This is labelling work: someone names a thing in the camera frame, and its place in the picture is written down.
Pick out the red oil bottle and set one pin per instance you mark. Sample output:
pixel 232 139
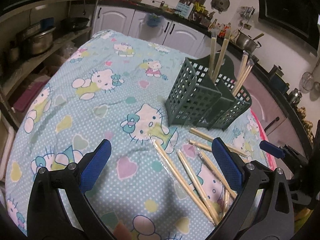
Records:
pixel 223 28

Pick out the steel pot on shelf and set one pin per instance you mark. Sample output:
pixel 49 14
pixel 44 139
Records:
pixel 41 42

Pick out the green plastic utensil basket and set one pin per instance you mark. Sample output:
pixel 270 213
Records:
pixel 198 101

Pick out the dark teal enamel pot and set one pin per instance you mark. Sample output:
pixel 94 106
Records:
pixel 276 79

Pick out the black range hood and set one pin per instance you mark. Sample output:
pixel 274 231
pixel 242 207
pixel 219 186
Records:
pixel 299 17

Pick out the metal shelf rack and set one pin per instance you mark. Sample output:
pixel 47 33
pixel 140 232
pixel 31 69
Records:
pixel 30 35

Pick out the person's left hand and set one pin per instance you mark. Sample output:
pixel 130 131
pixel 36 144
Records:
pixel 121 232

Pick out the black wok on shelf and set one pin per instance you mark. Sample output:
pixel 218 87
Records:
pixel 74 23

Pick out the bamboo chopstick pair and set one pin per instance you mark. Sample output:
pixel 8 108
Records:
pixel 220 59
pixel 209 205
pixel 181 180
pixel 226 197
pixel 245 68
pixel 209 138
pixel 200 145
pixel 217 173
pixel 212 53

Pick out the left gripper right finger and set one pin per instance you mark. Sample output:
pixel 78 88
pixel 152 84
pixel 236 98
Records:
pixel 263 207

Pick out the Hello Kitty blue tablecloth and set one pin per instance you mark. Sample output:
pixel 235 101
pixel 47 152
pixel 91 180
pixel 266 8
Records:
pixel 114 87

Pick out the hanging wire skimmer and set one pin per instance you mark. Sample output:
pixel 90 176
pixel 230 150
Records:
pixel 307 81

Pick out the steel stock pot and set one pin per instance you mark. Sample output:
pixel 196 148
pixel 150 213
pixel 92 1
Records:
pixel 246 43

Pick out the hanging pot lid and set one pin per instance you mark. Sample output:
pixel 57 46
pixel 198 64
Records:
pixel 220 5

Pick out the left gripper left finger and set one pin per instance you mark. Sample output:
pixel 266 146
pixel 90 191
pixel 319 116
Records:
pixel 46 216

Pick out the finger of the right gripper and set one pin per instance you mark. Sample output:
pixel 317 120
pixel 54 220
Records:
pixel 272 149

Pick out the blue knife block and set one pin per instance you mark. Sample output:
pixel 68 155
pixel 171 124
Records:
pixel 183 9

